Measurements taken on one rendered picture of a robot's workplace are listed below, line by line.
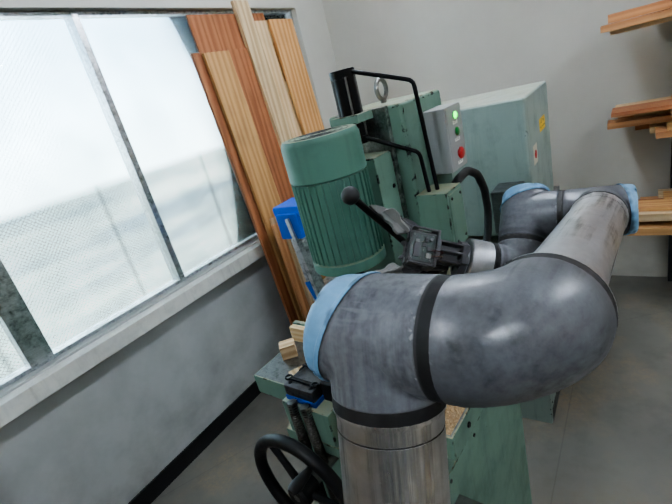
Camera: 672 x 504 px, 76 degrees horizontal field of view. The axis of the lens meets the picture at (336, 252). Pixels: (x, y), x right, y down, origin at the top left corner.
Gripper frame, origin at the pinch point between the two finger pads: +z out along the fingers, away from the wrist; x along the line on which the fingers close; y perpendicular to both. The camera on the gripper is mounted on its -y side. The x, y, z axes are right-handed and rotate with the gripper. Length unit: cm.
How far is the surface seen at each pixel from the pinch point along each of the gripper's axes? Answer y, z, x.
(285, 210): -102, 30, -31
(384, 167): -11.5, -2.6, -21.4
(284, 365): -44, 12, 30
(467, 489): -32, -40, 50
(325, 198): -2.3, 9.0, -8.0
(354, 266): -9.7, -0.1, 3.6
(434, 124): -12.7, -12.8, -35.5
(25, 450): -96, 105, 84
